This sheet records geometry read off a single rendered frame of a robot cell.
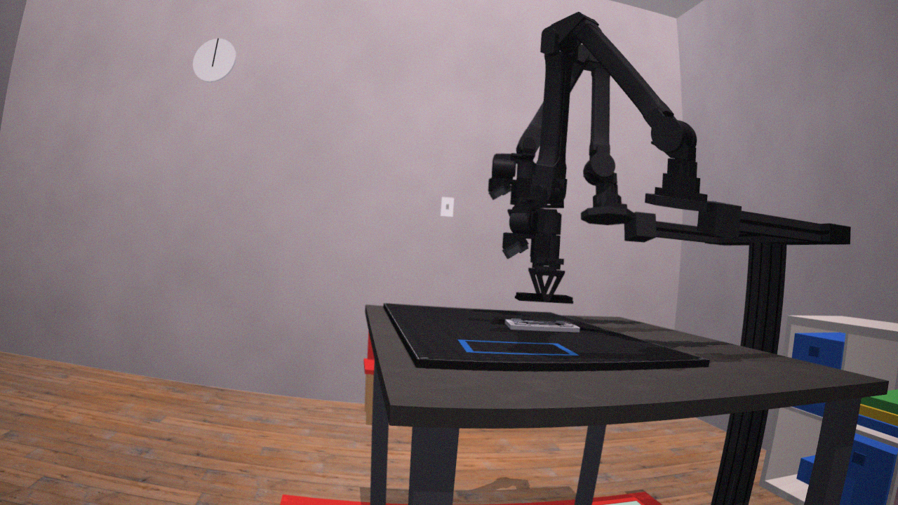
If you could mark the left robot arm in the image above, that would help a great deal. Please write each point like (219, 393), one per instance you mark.
(668, 135)

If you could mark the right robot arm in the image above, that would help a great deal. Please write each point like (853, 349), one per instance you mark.
(600, 168)

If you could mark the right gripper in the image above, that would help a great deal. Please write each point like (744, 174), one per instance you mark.
(521, 200)

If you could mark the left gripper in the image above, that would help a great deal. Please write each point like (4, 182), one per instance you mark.
(538, 268)

